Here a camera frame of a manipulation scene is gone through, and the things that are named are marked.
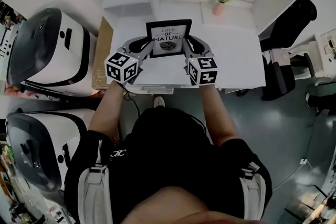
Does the black cable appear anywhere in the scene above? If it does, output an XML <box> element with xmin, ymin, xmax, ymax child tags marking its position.
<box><xmin>123</xmin><ymin>88</ymin><xmax>142</xmax><ymax>116</ymax></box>
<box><xmin>191</xmin><ymin>114</ymin><xmax>208</xmax><ymax>136</ymax></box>

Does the white dressing table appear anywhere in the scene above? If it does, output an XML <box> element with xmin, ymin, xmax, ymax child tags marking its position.
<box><xmin>288</xmin><ymin>31</ymin><xmax>336</xmax><ymax>81</ymax></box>

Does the pink vase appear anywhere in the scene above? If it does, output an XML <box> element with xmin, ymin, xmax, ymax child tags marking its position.
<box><xmin>212</xmin><ymin>1</ymin><xmax>225</xmax><ymax>16</ymax></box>

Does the white table top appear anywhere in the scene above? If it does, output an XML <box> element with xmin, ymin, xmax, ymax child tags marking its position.
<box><xmin>102</xmin><ymin>0</ymin><xmax>266</xmax><ymax>95</ymax></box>

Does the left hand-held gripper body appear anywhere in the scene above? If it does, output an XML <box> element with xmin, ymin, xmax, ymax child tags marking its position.
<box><xmin>104</xmin><ymin>46</ymin><xmax>145</xmax><ymax>85</ymax></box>

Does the brown cardboard box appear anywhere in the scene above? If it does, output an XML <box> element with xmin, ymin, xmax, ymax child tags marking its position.
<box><xmin>91</xmin><ymin>17</ymin><xmax>114</xmax><ymax>91</ymax></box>

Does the person's face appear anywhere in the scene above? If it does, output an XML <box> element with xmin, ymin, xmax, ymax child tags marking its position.
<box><xmin>128</xmin><ymin>185</ymin><xmax>238</xmax><ymax>224</ymax></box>

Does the person's right forearm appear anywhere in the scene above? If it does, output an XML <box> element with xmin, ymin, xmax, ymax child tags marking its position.
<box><xmin>200</xmin><ymin>85</ymin><xmax>240</xmax><ymax>148</ymax></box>

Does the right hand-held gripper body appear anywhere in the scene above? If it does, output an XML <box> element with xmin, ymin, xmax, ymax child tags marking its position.
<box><xmin>183</xmin><ymin>51</ymin><xmax>219</xmax><ymax>87</ymax></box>

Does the black t-shirt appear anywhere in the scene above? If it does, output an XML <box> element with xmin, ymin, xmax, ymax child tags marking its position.
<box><xmin>64</xmin><ymin>106</ymin><xmax>274</xmax><ymax>224</ymax></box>

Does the grey shoulder strap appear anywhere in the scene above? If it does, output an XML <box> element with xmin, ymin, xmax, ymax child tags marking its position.
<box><xmin>239</xmin><ymin>162</ymin><xmax>268</xmax><ymax>221</ymax></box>
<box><xmin>77</xmin><ymin>165</ymin><xmax>111</xmax><ymax>224</ymax></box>

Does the black office chair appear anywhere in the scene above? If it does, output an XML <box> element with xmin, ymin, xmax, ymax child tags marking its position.
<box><xmin>258</xmin><ymin>0</ymin><xmax>318</xmax><ymax>102</ymax></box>

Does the white black machine lower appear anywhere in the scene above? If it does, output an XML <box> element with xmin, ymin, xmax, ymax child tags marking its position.
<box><xmin>5</xmin><ymin>109</ymin><xmax>89</xmax><ymax>193</ymax></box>

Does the black framed nature print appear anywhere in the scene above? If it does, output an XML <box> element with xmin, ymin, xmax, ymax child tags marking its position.
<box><xmin>145</xmin><ymin>19</ymin><xmax>193</xmax><ymax>59</ymax></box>

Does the person's left forearm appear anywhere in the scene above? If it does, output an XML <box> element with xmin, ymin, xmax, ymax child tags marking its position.
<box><xmin>88</xmin><ymin>80</ymin><xmax>125</xmax><ymax>140</ymax></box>

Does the white shoe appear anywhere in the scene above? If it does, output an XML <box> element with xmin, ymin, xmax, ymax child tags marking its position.
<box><xmin>153</xmin><ymin>96</ymin><xmax>166</xmax><ymax>109</ymax></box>

